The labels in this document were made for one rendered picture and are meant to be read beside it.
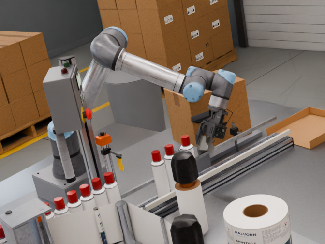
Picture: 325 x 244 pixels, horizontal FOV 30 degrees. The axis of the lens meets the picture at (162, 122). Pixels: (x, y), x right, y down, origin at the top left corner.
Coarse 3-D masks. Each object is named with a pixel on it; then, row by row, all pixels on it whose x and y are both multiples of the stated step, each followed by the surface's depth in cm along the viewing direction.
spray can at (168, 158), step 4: (168, 144) 232; (172, 144) 231; (168, 148) 229; (172, 148) 230; (168, 152) 230; (172, 152) 230; (164, 156) 232; (168, 156) 231; (172, 156) 230; (168, 160) 231; (168, 164) 231; (168, 168) 232; (168, 172) 233; (168, 176) 234; (172, 176) 233; (172, 180) 234; (172, 184) 235; (172, 188) 236
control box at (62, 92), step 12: (48, 72) 210; (60, 72) 207; (72, 72) 206; (48, 84) 200; (60, 84) 200; (72, 84) 201; (48, 96) 201; (60, 96) 202; (72, 96) 202; (60, 108) 203; (72, 108) 203; (84, 108) 214; (60, 120) 205; (72, 120) 205; (84, 120) 209; (60, 132) 206
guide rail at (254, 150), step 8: (280, 136) 262; (264, 144) 257; (248, 152) 252; (232, 160) 248; (240, 160) 250; (216, 168) 243; (224, 168) 246; (200, 176) 240; (208, 176) 241; (160, 200) 229
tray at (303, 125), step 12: (312, 108) 294; (288, 120) 289; (300, 120) 292; (312, 120) 290; (324, 120) 287; (276, 132) 284; (300, 132) 280; (312, 132) 277; (324, 132) 275; (300, 144) 268; (312, 144) 263
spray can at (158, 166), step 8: (152, 152) 227; (160, 160) 228; (152, 168) 229; (160, 168) 228; (160, 176) 229; (160, 184) 230; (168, 184) 232; (160, 192) 232; (168, 192) 232; (168, 200) 233
